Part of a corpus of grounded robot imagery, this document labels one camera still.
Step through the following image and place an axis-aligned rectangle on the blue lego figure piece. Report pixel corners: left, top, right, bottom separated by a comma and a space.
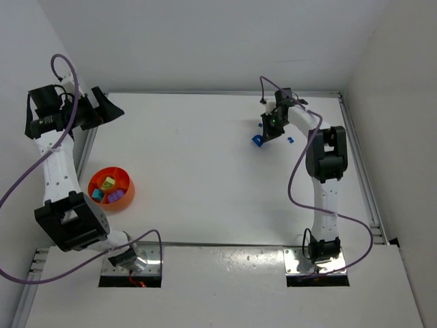
252, 135, 264, 148

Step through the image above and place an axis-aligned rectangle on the green lego brick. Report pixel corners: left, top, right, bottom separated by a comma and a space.
100, 176, 115, 191

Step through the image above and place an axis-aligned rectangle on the orange divided round container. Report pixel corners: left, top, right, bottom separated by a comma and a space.
87, 167, 135, 213

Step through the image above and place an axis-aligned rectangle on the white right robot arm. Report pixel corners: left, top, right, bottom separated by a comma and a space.
260, 88, 348, 263

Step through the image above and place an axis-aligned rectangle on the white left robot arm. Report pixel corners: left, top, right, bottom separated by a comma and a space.
25, 85, 143, 272

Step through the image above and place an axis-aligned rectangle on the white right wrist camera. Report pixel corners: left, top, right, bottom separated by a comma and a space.
264, 100, 277, 117

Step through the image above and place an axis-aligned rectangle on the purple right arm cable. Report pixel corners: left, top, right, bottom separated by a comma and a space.
259, 75, 373, 276

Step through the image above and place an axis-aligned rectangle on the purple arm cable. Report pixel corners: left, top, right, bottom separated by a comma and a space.
0, 53, 163, 285
259, 75, 373, 276

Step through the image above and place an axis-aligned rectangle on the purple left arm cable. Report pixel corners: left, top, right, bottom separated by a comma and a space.
0, 53, 163, 285

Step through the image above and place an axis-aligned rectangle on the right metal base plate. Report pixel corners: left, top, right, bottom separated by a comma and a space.
283, 247, 347, 277

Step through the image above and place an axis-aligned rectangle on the metal base plate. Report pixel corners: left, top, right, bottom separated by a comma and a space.
283, 247, 347, 277
100, 242, 161, 277

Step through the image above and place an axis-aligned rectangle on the aluminium frame rail left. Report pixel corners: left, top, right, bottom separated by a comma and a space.
10, 92, 109, 328

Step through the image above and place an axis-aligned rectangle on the aluminium frame rail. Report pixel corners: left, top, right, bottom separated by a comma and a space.
10, 92, 109, 328
339, 93, 389, 245

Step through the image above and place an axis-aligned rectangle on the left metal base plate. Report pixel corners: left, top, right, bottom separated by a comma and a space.
100, 242, 161, 277

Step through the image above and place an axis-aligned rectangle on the aluminium frame rail right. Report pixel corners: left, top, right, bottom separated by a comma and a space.
339, 93, 389, 245

